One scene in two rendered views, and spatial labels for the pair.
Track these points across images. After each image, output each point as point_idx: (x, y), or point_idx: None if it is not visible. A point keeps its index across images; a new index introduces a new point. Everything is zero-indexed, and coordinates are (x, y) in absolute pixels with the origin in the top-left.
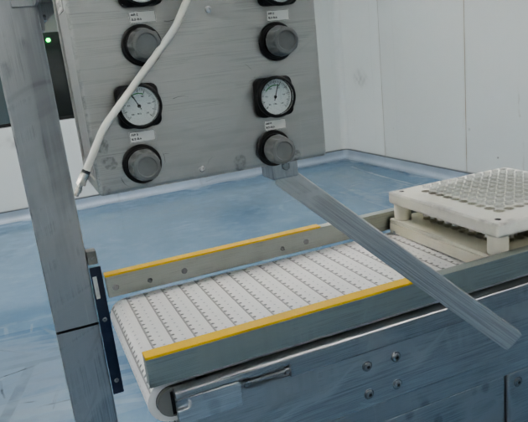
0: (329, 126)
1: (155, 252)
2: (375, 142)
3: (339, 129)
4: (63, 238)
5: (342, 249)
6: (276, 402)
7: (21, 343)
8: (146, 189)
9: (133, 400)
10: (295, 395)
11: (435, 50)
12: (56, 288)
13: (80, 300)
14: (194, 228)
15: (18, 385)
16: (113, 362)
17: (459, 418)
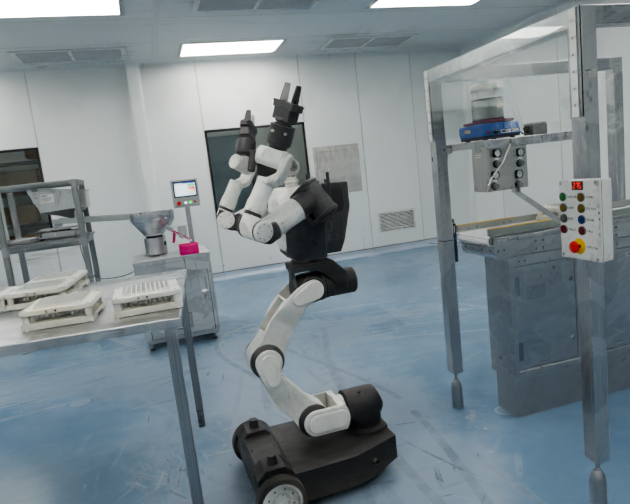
0: (463, 215)
1: (363, 286)
2: (498, 226)
3: (470, 217)
4: (447, 214)
5: (521, 223)
6: (514, 246)
7: (311, 321)
8: (337, 256)
9: (390, 337)
10: (518, 245)
11: (541, 162)
12: (444, 228)
13: (449, 232)
14: (383, 275)
15: (323, 334)
16: (456, 252)
17: (560, 267)
